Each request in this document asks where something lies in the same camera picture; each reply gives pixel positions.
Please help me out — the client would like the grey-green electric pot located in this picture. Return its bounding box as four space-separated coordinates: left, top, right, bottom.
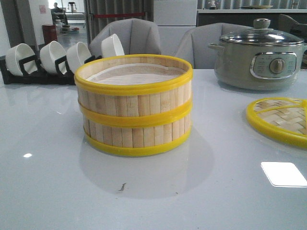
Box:
208 42 307 91

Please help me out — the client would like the dark counter cabinet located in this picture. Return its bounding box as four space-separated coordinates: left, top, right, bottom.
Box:
196 9 307 29

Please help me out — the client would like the grey chair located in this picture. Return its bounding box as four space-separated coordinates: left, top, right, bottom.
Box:
174 23 250 69
89 18 161 56

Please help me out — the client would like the woven bamboo steamer lid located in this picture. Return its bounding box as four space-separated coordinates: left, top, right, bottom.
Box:
246 97 307 149

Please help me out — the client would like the white bowl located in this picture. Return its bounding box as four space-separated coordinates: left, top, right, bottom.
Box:
66 42 92 73
5 43 35 76
40 41 66 74
101 34 125 58

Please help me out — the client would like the glass pot lid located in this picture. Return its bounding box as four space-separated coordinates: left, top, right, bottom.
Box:
220 18 304 46

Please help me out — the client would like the left grey chair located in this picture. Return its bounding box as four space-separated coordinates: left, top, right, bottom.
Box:
89 18 161 56

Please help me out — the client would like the red bin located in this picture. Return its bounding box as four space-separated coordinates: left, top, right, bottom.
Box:
42 24 58 45

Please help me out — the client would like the black dish rack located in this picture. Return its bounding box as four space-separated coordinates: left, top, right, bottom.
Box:
0 55 103 85

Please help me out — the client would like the bamboo steamer tray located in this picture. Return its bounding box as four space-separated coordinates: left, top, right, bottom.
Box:
74 54 193 128
83 114 192 157

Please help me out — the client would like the right grey chair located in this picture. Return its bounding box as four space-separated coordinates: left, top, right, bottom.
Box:
174 23 250 69

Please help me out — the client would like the red barrier belt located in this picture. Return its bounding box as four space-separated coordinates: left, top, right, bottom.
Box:
94 12 146 18

